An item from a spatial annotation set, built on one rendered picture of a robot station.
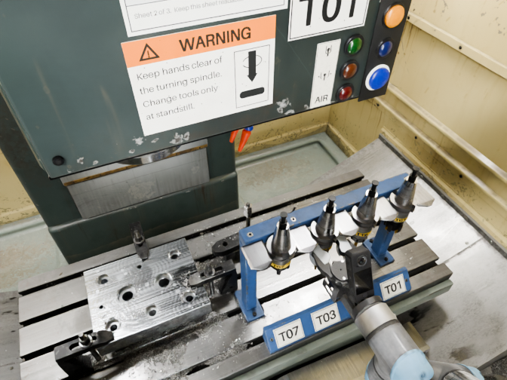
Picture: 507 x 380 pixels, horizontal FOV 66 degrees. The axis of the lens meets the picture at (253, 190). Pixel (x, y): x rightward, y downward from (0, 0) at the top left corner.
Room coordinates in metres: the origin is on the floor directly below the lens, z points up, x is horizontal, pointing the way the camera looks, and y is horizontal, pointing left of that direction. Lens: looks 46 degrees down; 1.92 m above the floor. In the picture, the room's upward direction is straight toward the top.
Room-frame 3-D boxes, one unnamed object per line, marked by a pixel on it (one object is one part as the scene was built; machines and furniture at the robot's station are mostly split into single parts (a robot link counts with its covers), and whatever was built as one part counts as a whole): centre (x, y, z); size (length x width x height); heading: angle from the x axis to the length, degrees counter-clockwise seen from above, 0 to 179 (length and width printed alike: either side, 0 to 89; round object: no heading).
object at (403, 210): (0.63, -0.36, 1.21); 0.06 x 0.06 x 0.03
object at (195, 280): (0.57, 0.11, 0.97); 0.13 x 0.03 x 0.15; 114
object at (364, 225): (0.59, -0.26, 1.21); 0.06 x 0.06 x 0.03
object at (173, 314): (0.53, 0.29, 0.97); 0.29 x 0.23 x 0.05; 114
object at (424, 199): (0.66, -0.41, 1.21); 0.07 x 0.05 x 0.01; 24
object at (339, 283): (0.43, -0.21, 1.17); 0.12 x 0.08 x 0.09; 24
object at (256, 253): (0.48, -0.01, 1.21); 0.07 x 0.05 x 0.01; 24
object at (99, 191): (0.94, 0.37, 1.16); 0.48 x 0.05 x 0.51; 114
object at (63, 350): (0.37, 0.40, 0.97); 0.13 x 0.03 x 0.15; 114
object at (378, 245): (0.71, -0.39, 1.05); 0.10 x 0.05 x 0.30; 24
